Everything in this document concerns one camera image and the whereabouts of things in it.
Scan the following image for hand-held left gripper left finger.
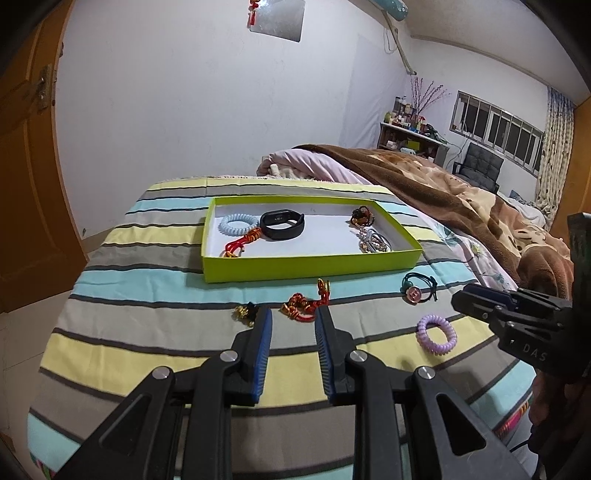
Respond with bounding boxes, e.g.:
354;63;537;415
53;307;274;480

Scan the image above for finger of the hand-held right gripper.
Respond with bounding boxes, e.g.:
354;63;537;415
463;283;518;311
451;290;511;334

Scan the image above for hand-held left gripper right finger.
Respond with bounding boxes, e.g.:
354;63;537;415
314;305;532;480

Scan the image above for black hair tie gold bells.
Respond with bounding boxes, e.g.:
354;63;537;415
232;302;259;328

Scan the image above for purple spiral hair tie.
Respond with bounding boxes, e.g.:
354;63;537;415
416;314;458;355

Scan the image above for red gold knotted bracelet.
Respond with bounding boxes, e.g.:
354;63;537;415
280;278;333;322

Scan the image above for black hair tie pink button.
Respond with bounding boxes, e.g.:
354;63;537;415
400;272;439;305

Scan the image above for green cardboard box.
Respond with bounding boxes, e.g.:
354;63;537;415
201;196;424;284

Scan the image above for grey elastic hair ties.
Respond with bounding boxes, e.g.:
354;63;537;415
358;227;393;253

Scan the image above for red braided cord bracelet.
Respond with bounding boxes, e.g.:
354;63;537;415
222;229;262;258

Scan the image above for silver chain bracelet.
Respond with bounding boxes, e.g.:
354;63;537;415
358;231;389;254

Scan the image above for black fitness band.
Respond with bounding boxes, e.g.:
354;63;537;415
260;210;306;241

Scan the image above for light blue spiral hair tie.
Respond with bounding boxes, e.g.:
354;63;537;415
219;213;260;237

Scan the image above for amber dark bead bracelet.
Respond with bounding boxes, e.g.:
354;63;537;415
348;206;377;228

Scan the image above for white floral bed sheet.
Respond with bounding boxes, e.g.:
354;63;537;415
416;215;522;296

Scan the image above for white pillow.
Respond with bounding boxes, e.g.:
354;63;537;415
505;191;548;222

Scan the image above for brown patterned blanket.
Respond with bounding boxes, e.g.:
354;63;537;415
293;144;575;301

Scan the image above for black chair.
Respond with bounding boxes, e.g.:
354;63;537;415
455;142;505;193

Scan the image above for patterned curtain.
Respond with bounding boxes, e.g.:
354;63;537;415
536;87;575;220

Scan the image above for barred window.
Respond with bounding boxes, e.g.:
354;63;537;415
449;90;546;176

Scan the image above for white shelf desk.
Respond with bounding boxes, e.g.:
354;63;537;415
379;121;451;167

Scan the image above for pink quilt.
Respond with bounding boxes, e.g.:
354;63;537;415
256;148;370;185

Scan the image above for row of bottles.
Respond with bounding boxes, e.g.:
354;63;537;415
385;95;430;132

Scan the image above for purple flower branches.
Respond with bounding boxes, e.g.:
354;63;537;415
409;76;451;116

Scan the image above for wooden door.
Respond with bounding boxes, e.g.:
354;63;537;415
0;18;90;315

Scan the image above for metal door latch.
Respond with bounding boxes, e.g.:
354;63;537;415
34;65;56;110

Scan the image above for white wall pipe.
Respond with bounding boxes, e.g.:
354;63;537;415
381;11;419;77

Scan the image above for silver wall mirror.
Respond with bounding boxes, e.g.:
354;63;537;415
247;0;306;43

